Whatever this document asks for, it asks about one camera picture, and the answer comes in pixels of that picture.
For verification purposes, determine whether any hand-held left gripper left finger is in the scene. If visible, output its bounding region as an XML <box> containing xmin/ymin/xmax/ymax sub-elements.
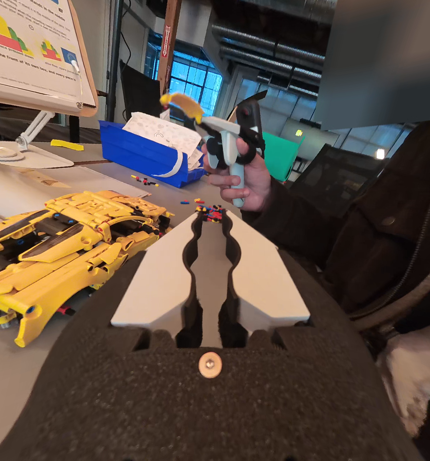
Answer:
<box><xmin>110</xmin><ymin>211</ymin><xmax>203</xmax><ymax>343</ymax></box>

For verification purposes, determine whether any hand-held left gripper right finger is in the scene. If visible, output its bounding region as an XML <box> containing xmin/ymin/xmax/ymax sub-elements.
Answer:
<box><xmin>222</xmin><ymin>210</ymin><xmax>311</xmax><ymax>343</ymax></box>

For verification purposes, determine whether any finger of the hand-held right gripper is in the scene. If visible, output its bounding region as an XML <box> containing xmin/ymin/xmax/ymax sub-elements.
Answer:
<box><xmin>195</xmin><ymin>115</ymin><xmax>242</xmax><ymax>140</ymax></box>

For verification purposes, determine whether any yellow curved panel piece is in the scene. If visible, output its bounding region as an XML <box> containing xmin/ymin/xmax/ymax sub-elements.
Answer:
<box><xmin>160</xmin><ymin>92</ymin><xmax>205</xmax><ymax>124</ymax></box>

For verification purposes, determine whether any pile of coloured brick pins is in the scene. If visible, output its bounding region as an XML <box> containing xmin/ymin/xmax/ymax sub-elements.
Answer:
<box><xmin>180</xmin><ymin>197</ymin><xmax>223</xmax><ymax>224</ymax></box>

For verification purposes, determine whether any person's right forearm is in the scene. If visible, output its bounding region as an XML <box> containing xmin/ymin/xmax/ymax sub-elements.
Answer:
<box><xmin>242</xmin><ymin>176</ymin><xmax>367</xmax><ymax>274</ymax></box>

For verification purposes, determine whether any grey desk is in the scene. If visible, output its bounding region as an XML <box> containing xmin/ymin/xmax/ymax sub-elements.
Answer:
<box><xmin>0</xmin><ymin>140</ymin><xmax>259</xmax><ymax>443</ymax></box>

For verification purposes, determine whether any person's right hand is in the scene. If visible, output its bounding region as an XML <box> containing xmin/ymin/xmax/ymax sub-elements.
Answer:
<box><xmin>201</xmin><ymin>139</ymin><xmax>272</xmax><ymax>214</ymax></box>

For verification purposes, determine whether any gridded window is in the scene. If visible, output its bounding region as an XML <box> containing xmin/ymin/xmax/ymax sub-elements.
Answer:
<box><xmin>145</xmin><ymin>30</ymin><xmax>223</xmax><ymax>112</ymax></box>

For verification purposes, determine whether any white patterned paper bag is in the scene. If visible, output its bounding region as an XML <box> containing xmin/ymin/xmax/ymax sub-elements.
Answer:
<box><xmin>122</xmin><ymin>110</ymin><xmax>205</xmax><ymax>178</ymax></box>

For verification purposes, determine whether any black monitor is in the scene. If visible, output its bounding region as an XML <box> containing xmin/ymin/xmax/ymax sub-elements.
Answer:
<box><xmin>119</xmin><ymin>59</ymin><xmax>162</xmax><ymax>122</ymax></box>

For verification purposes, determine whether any blue plastic bin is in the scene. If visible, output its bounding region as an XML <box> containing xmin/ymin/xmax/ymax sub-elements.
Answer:
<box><xmin>98</xmin><ymin>120</ymin><xmax>206</xmax><ymax>188</ymax></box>

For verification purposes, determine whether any yellow toy brick car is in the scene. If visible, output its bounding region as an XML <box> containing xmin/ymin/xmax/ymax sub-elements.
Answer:
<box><xmin>0</xmin><ymin>190</ymin><xmax>174</xmax><ymax>348</ymax></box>

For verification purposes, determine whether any open instruction booklet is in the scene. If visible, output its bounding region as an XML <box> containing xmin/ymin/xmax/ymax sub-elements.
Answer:
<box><xmin>0</xmin><ymin>158</ymin><xmax>152</xmax><ymax>217</ymax></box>

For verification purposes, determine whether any dark fleece-lined jacket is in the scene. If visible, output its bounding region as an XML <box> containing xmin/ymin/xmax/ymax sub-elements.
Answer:
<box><xmin>323</xmin><ymin>119</ymin><xmax>430</xmax><ymax>461</ymax></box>

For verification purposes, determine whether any black metal pole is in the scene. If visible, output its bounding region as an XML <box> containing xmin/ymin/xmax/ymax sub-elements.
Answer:
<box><xmin>106</xmin><ymin>0</ymin><xmax>125</xmax><ymax>123</ymax></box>

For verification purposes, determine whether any yellow tape strip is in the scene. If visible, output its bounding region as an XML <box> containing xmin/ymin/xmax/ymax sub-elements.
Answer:
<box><xmin>50</xmin><ymin>139</ymin><xmax>84</xmax><ymax>151</ymax></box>

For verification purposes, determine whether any printed instruction sheet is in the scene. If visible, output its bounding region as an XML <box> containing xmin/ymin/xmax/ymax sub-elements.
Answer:
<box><xmin>0</xmin><ymin>0</ymin><xmax>97</xmax><ymax>107</ymax></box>

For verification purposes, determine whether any wooden post with red label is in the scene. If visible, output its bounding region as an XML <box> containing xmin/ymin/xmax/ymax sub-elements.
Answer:
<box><xmin>157</xmin><ymin>0</ymin><xmax>182</xmax><ymax>95</ymax></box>

